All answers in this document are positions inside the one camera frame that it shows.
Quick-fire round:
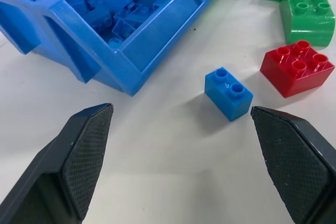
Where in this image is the blue plastic storage bin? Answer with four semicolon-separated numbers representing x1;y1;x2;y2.
0;0;213;97

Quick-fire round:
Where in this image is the small blue two-stud brick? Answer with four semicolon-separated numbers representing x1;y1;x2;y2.
204;67;255;122

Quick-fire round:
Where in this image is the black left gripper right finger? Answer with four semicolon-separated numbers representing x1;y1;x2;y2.
250;105;336;224

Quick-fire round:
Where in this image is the green curved four-stud brick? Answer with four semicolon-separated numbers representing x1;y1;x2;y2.
279;0;336;49

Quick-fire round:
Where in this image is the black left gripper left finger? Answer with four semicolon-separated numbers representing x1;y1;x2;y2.
0;103;114;224

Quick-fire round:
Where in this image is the red four-stud brick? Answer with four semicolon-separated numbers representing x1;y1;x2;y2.
259;40;336;99

